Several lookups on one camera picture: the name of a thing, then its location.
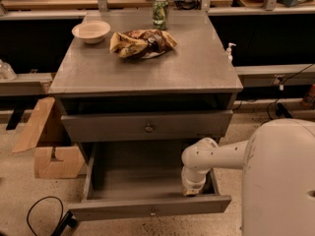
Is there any grey drawer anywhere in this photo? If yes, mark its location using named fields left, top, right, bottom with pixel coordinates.
left=61, top=110, right=232, bottom=143
left=70, top=140, right=231, bottom=221

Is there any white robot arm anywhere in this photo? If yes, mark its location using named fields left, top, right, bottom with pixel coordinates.
left=181, top=119, right=315, bottom=236

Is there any grey top drawer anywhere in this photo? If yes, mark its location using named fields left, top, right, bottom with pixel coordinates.
left=61, top=110, right=232, bottom=143

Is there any grey three-drawer cabinet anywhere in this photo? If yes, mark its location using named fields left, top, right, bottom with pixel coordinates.
left=48, top=10, right=244, bottom=185

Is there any notched wooden block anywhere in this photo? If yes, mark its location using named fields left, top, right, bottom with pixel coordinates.
left=33, top=146, right=85, bottom=179

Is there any white pump bottle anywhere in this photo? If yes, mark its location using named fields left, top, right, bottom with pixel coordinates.
left=225, top=42, right=236, bottom=64

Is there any orange bottle right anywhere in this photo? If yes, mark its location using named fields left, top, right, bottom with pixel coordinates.
left=301, top=85, right=315, bottom=107

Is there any crumpled yellow chip bag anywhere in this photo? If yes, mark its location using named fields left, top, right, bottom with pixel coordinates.
left=109, top=29, right=177, bottom=59

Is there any upright wooden board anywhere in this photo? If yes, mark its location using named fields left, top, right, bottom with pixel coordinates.
left=12, top=97, right=55, bottom=153

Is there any white ceramic bowl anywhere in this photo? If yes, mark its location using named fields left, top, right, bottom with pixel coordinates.
left=72, top=21, right=110, bottom=44

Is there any green soda can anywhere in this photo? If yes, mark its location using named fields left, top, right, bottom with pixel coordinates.
left=153, top=0, right=168, bottom=30

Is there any black cable bundle right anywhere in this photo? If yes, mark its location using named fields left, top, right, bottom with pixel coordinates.
left=260, top=63, right=315, bottom=126

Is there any black floor cable loop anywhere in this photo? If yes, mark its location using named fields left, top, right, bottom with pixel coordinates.
left=26, top=196, right=80, bottom=236

